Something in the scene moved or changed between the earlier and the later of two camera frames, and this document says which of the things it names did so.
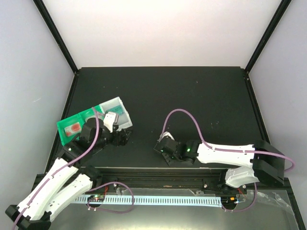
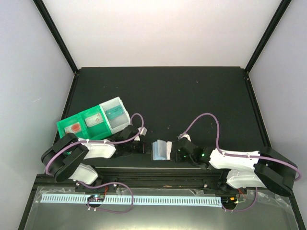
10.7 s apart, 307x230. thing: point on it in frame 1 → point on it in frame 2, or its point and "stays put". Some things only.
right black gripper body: (170, 160) → (180, 158)
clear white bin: (124, 121) stays put
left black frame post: (55, 32) stays put
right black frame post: (276, 19) stays put
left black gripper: (118, 142) → (142, 149)
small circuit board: (96, 198) stays put
